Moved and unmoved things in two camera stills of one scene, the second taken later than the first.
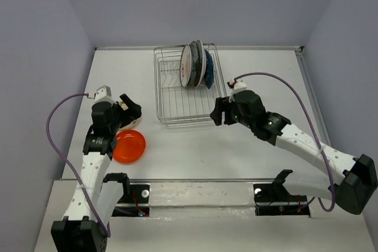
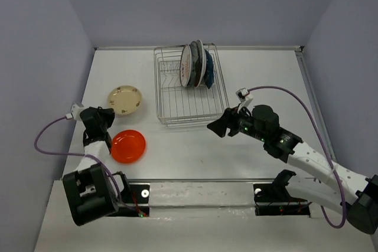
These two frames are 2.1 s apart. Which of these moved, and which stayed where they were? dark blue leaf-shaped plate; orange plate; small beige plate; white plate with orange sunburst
Moved: small beige plate
Stayed: orange plate; white plate with orange sunburst; dark blue leaf-shaped plate
